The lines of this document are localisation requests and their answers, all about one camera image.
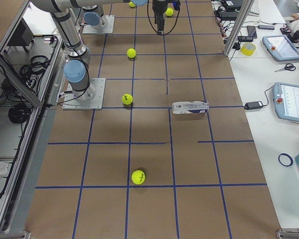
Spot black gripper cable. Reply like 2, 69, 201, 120
146, 0, 181, 36

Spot near teach pendant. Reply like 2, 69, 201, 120
273, 82, 299, 122

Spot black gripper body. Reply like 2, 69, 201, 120
152, 0, 180, 16

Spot aluminium side frame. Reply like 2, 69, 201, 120
0, 0, 62, 232

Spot white blue tennis ball can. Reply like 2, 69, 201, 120
172, 101, 209, 115

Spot black smartphone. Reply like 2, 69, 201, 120
247, 25, 257, 39

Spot aluminium frame post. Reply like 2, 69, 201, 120
223, 0, 254, 57

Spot far teach pendant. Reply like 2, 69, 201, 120
262, 35, 299, 61

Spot black power adapter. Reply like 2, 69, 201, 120
244, 101, 264, 110

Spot near yellow tennis ball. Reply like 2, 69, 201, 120
131, 169, 146, 185

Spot black handled scissors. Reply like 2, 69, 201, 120
275, 63, 296, 72

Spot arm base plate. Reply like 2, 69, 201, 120
83, 14, 115, 35
62, 78, 106, 110

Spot far corner yellow tennis ball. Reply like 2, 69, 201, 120
129, 1, 136, 8

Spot blue tape ring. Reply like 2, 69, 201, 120
278, 153, 294, 167

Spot teach pendant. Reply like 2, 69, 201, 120
273, 82, 299, 122
262, 35, 299, 61

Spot yellow tennis ball by base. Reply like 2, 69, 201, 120
122, 94, 133, 106

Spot yellow tape roll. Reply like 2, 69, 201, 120
241, 43, 256, 56

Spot black coiled cables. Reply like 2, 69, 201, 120
19, 55, 53, 88

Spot middle yellow tennis ball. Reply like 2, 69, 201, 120
127, 48, 137, 59

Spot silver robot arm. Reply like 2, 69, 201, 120
32, 0, 126, 101
79, 0, 180, 36

